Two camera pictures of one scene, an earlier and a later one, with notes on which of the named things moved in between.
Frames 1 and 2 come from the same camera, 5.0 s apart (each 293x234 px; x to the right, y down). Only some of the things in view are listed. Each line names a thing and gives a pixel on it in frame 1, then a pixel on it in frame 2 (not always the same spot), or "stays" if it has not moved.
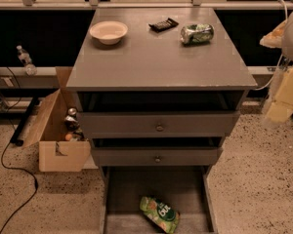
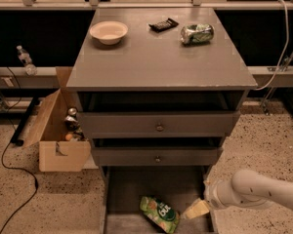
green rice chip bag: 163,214 stays
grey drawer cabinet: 158,91 stays
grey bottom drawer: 185,187 stays
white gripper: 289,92 → 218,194
